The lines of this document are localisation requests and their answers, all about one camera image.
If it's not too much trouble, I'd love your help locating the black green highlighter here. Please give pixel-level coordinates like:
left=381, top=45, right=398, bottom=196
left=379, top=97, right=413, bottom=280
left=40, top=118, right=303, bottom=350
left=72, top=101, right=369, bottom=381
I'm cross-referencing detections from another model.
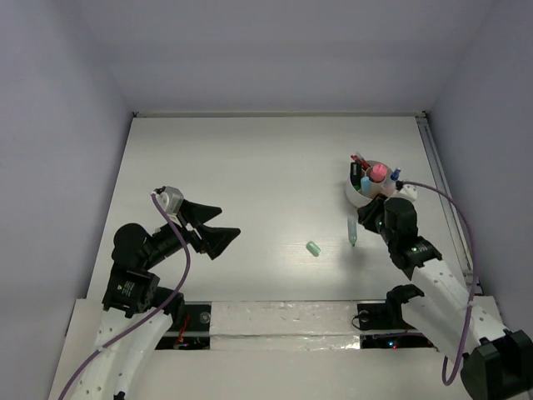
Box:
left=350, top=161, right=362, bottom=191

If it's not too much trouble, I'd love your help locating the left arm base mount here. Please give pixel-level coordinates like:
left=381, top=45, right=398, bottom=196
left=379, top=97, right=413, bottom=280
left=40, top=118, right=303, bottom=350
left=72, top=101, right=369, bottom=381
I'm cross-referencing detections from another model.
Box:
left=156, top=302, right=212, bottom=351

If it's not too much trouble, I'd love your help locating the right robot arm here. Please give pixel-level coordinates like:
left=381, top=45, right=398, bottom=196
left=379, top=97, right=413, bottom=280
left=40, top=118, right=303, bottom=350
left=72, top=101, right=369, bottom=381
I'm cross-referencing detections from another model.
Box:
left=357, top=195, right=532, bottom=399

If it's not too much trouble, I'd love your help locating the green marker cap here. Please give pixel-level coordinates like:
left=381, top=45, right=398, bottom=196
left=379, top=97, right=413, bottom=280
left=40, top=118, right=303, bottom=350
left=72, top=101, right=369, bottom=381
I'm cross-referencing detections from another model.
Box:
left=306, top=241, right=321, bottom=257

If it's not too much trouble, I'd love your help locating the red gel pen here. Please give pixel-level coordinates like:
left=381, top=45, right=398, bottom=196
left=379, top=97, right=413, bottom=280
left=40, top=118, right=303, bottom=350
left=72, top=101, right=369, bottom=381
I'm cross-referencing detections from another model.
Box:
left=351, top=152, right=370, bottom=170

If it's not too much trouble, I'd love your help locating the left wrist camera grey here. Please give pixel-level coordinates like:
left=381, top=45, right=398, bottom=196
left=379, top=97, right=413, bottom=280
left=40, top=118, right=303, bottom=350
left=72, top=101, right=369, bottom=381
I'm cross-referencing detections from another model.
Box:
left=155, top=186, right=184, bottom=216

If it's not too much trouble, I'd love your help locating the green highlighter marker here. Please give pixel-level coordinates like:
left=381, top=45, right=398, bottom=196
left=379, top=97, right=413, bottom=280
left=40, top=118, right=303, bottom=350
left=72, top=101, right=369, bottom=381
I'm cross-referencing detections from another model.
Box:
left=347, top=215, right=358, bottom=247

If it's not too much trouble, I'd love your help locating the orange highlighter marker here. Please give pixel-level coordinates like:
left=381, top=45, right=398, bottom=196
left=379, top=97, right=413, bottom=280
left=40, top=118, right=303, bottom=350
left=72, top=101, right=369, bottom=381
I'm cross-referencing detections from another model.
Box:
left=377, top=182, right=396, bottom=198

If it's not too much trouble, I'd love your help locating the blue highlighter marker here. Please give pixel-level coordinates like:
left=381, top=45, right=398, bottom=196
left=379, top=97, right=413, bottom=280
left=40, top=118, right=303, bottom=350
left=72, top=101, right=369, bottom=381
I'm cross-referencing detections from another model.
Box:
left=361, top=176, right=371, bottom=198

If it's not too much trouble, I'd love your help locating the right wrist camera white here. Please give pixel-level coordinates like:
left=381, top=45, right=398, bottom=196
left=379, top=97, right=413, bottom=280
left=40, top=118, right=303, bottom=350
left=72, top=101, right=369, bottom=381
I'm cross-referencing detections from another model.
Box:
left=391, top=181, right=417, bottom=203

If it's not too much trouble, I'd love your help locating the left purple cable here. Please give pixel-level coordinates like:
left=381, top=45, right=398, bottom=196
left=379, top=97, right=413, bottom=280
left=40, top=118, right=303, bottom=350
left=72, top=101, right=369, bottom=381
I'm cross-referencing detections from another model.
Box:
left=57, top=191, right=192, bottom=400

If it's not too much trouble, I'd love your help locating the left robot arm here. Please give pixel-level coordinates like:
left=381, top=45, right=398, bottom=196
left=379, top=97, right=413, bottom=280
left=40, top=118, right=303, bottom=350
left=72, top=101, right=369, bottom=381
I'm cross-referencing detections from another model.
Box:
left=59, top=187, right=241, bottom=399

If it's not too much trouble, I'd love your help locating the white round container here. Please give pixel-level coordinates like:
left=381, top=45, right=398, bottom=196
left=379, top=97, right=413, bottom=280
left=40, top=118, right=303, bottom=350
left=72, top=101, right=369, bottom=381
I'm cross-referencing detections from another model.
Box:
left=345, top=160, right=400, bottom=208

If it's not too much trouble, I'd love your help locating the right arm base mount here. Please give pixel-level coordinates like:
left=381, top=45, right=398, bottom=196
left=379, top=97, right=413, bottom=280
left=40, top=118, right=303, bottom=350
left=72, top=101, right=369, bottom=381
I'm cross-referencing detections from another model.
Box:
left=351, top=284, right=434, bottom=349

